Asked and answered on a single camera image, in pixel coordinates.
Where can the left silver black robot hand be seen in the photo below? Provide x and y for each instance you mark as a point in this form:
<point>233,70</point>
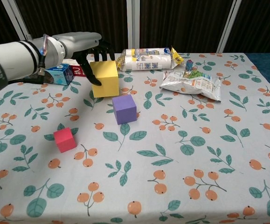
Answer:
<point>78,44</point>

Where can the large yellow foam cube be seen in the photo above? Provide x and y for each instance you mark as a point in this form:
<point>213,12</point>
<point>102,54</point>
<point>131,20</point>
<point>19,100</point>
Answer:
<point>106,81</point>

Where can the medium purple foam cube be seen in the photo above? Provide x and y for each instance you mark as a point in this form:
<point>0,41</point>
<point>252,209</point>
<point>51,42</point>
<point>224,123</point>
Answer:
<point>125,109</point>

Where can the small pink foam cube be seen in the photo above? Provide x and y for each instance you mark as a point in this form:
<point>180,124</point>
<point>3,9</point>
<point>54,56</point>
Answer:
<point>64,141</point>

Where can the long white red box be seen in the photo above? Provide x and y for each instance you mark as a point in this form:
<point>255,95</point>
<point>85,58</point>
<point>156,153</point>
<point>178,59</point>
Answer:
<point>76,71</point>

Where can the blue biscuit box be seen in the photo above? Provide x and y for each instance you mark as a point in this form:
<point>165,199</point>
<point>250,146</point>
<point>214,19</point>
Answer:
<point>60,74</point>

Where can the white yellow snack bag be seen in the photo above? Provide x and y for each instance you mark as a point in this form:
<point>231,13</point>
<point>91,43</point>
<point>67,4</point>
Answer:
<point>148,59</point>

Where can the yellow snack packet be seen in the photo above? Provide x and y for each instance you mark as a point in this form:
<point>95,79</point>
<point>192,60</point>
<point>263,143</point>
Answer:
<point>176,57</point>

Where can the small blue wrapped candy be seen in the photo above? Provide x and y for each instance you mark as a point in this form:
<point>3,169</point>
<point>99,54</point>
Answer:
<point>190,65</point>

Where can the silver crumpled snack bag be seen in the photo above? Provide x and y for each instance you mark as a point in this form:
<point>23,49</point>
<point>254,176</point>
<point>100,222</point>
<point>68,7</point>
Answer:
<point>190,84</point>

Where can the floral fruit print tablecloth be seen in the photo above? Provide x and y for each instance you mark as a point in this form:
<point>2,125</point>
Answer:
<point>172,151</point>

